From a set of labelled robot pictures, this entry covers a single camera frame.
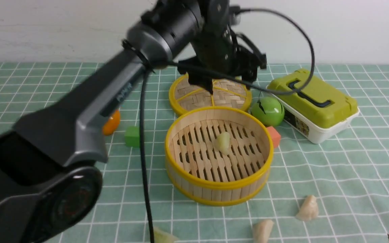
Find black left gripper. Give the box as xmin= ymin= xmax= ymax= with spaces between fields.
xmin=177 ymin=26 xmax=267 ymax=95

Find pale green dumpling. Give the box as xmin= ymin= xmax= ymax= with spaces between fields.
xmin=213 ymin=131 xmax=230 ymax=156

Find cream dumpling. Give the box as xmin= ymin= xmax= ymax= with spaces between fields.
xmin=295 ymin=195 xmax=319 ymax=222

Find beige dumpling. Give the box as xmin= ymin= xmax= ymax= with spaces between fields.
xmin=253 ymin=219 xmax=275 ymax=243

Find light green dumpling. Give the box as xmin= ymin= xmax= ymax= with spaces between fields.
xmin=153 ymin=227 xmax=179 ymax=243

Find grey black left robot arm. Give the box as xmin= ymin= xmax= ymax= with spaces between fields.
xmin=0 ymin=0 xmax=240 ymax=243

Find yellow woven steamer lid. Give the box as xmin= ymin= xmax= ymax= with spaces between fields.
xmin=168 ymin=74 xmax=253 ymax=115

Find yellow bamboo steamer tray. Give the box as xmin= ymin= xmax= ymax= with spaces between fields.
xmin=164 ymin=107 xmax=274 ymax=206

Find green checkered tablecloth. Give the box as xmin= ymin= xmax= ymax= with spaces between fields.
xmin=0 ymin=62 xmax=389 ymax=243

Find green toy apple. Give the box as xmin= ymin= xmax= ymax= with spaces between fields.
xmin=251 ymin=96 xmax=285 ymax=127

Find orange foam cube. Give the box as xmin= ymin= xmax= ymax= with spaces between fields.
xmin=266 ymin=126 xmax=281 ymax=148

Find green white lunch box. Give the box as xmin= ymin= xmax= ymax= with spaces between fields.
xmin=276 ymin=76 xmax=360 ymax=144

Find green foam cube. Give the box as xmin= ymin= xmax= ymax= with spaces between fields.
xmin=124 ymin=126 xmax=140 ymax=148

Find orange red toy pear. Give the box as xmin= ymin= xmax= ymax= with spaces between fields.
xmin=102 ymin=109 xmax=121 ymax=136

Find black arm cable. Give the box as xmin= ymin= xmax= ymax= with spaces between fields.
xmin=138 ymin=7 xmax=316 ymax=243

